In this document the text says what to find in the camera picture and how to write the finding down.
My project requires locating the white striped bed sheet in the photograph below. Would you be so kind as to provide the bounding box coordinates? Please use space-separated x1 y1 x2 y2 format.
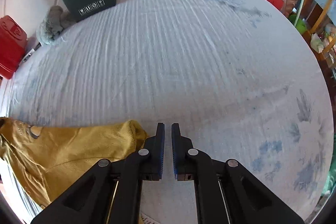
1 0 334 219

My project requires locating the mustard yellow garment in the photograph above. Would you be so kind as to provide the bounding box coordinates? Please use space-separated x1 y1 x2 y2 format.
1 117 148 207

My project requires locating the red bear suitcase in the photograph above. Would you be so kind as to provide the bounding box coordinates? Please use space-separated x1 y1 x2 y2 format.
0 15 27 80

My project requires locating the grey plush toy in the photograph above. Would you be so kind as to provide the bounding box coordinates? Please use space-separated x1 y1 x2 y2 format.
35 5 76 46

